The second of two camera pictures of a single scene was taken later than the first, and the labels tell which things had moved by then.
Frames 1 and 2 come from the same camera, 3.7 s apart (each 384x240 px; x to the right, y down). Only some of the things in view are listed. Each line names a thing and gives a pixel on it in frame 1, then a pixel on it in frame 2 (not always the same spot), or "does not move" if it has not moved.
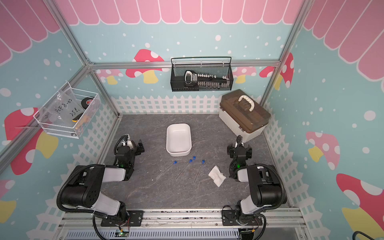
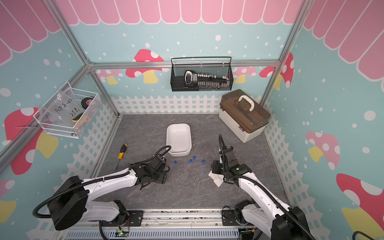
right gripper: x=231 y=150 -> x=215 y=164
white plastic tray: x=178 y=139 does not move
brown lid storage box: x=242 y=114 does not move
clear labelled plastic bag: x=62 y=108 does not move
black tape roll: x=86 y=101 does not move
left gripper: x=137 y=149 -> x=162 y=177
